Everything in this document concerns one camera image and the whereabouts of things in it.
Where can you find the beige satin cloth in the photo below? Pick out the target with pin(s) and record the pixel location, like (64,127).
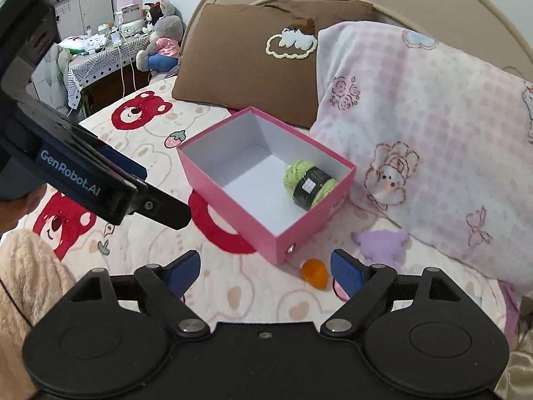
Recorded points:
(516,368)

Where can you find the grey white hanging cloth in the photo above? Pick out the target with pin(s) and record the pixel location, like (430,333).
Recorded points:
(52,75)

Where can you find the orange makeup sponge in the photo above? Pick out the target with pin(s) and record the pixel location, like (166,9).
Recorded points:
(315,274)

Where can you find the purple plush toy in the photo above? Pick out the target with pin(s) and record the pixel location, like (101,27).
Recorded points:
(381,246)

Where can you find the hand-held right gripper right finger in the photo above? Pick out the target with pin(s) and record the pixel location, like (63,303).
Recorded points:
(347,275)

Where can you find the pink cardboard box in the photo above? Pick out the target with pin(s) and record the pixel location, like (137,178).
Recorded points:
(233,225)

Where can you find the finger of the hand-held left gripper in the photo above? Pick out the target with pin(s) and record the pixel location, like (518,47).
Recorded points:
(127,166)
(164,208)

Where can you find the green yarn ball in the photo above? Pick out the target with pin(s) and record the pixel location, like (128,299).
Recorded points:
(293,177)

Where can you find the grey plush toy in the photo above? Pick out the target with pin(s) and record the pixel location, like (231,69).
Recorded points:
(164,33)

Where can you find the pink printed blanket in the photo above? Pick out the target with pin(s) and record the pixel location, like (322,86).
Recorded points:
(416,104)

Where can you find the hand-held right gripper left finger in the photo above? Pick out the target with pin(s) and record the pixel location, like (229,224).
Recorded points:
(185,273)

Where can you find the table with patterned tablecloth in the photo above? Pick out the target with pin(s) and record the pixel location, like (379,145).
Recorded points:
(100,64)

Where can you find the brown pillow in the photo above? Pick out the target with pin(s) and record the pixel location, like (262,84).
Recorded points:
(233,58)

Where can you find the white appliance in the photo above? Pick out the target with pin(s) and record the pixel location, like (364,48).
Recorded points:
(130,16)

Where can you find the black plush toy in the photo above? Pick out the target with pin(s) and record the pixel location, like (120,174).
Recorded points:
(152,14)

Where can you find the person's left hand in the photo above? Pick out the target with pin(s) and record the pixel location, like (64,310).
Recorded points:
(23,210)

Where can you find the white cabinet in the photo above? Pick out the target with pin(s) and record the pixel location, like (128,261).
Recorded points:
(91,0)

